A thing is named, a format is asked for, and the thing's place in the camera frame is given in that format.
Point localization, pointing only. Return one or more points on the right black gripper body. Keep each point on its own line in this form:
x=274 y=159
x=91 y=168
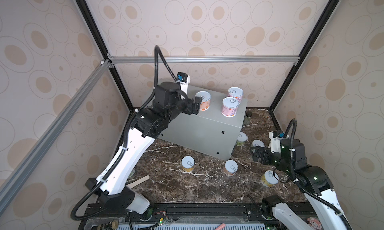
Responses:
x=274 y=160

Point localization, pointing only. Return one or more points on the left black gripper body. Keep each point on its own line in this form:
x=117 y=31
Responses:
x=185 y=105

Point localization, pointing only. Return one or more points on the orange pink label can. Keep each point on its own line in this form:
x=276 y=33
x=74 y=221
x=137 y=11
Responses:
x=206 y=100

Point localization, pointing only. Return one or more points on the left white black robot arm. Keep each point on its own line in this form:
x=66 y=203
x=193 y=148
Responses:
x=143 y=128

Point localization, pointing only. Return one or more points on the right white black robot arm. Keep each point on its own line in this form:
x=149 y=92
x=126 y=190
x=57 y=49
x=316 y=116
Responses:
x=312 y=181

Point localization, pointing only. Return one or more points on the teal flat can right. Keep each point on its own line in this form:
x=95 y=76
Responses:
x=258 y=143

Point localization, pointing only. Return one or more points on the green label can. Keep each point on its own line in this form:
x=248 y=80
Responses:
x=241 y=139

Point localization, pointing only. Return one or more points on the yellow can front right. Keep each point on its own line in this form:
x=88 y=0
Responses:
x=269 y=179

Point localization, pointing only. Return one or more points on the brown orange label can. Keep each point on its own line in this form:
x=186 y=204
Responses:
x=230 y=168

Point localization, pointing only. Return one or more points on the glass jar black lid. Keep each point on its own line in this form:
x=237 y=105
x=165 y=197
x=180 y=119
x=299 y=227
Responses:
x=247 y=118

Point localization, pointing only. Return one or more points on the grey metal cabinet box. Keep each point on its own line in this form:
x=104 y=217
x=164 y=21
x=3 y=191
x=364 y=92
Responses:
x=208 y=132

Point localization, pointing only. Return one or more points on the yellow label can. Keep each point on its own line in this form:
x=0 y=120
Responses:
x=188 y=164

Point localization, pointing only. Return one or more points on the pink toy figure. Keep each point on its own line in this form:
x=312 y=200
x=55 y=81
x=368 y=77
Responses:
x=314 y=223

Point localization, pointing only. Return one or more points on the pink pen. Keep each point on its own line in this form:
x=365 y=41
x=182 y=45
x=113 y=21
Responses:
x=220 y=227

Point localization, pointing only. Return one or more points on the wooden spatula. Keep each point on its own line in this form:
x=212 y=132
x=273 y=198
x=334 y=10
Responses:
x=138 y=182

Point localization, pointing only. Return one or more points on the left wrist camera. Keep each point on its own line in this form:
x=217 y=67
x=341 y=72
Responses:
x=184 y=80

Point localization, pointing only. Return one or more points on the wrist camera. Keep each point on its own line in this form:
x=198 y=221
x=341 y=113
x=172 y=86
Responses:
x=275 y=137
x=184 y=80

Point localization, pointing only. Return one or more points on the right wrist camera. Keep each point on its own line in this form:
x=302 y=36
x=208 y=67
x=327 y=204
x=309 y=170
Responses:
x=275 y=137

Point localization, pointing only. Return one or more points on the horizontal aluminium rail back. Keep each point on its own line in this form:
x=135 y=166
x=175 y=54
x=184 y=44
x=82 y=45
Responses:
x=208 y=59

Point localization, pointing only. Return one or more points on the diagonal aluminium rail left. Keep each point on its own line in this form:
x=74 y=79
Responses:
x=23 y=171

